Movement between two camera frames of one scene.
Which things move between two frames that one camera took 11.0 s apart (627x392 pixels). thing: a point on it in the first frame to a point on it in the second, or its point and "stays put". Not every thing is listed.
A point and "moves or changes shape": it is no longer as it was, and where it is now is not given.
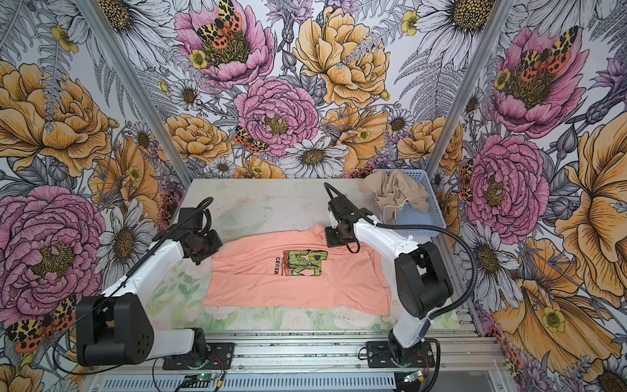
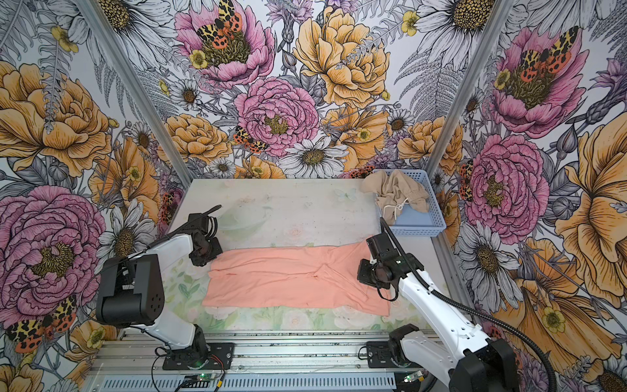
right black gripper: (331, 241) to (362, 274)
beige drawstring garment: (393, 190) stays put
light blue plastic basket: (409, 215) stays put
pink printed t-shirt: (296, 269) moves or changes shape
